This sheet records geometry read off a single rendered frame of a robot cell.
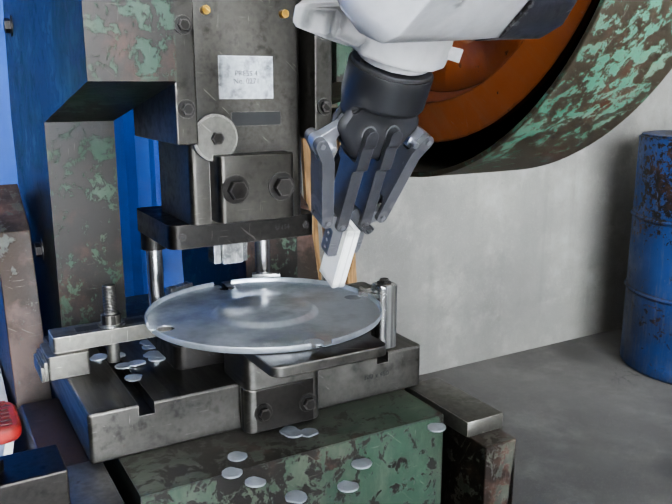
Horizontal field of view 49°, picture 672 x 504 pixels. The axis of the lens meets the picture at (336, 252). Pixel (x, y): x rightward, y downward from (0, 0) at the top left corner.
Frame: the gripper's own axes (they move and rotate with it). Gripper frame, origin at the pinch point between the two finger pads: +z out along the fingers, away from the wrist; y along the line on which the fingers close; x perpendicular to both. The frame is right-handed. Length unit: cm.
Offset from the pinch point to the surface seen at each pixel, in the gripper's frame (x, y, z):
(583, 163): 124, 200, 72
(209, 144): 23.0, -5.3, 0.5
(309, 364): -4.3, -3.0, 10.9
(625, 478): 13, 126, 104
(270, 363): -2.8, -6.7, 11.3
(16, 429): -1.4, -30.5, 14.8
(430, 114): 31.1, 33.2, 1.1
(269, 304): 12.4, 1.1, 17.5
